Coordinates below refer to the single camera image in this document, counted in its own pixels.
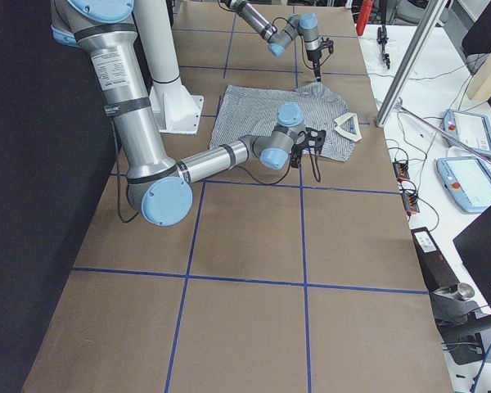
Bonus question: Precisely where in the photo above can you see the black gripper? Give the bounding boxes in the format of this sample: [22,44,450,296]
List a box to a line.
[304,40,322,82]
[290,139,308,168]

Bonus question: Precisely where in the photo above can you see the striped polo shirt cream collar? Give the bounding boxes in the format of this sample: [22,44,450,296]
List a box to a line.
[209,82,362,162]

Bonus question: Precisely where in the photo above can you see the black tripod stick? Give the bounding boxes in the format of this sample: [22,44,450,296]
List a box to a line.
[377,24,390,70]

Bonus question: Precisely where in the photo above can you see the red cylinder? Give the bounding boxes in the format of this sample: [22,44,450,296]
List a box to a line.
[356,0,374,36]

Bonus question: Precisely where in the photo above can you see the orange black power strip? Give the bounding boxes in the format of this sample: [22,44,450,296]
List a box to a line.
[392,160,420,217]

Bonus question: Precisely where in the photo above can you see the far blue teach pendant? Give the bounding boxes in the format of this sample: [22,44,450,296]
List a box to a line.
[443,109,491,157]

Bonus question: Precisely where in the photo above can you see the blue teach pendant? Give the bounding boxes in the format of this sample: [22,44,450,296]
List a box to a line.
[435,156,491,214]
[443,109,491,157]

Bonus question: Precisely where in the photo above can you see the near blue teach pendant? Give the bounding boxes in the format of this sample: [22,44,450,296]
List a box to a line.
[435,156,491,214]

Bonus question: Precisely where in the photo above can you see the black box with label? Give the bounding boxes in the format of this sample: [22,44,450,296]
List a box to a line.
[411,227,459,292]

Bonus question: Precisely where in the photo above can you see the black monitor corner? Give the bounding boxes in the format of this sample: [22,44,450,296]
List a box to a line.
[453,206,491,303]

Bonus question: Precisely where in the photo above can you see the black clamp stand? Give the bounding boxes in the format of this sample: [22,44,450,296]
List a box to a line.
[430,282,491,365]

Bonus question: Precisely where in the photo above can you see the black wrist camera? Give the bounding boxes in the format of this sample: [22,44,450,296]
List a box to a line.
[305,127,327,151]
[321,38,334,54]

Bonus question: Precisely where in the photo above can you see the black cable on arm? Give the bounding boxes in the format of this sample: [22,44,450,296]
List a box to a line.
[114,118,324,224]

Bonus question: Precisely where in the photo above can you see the white column pedestal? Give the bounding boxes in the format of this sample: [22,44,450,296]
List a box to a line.
[133,0,204,134]

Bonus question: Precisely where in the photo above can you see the aluminium frame post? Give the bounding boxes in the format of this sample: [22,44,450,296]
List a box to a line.
[376,0,447,128]

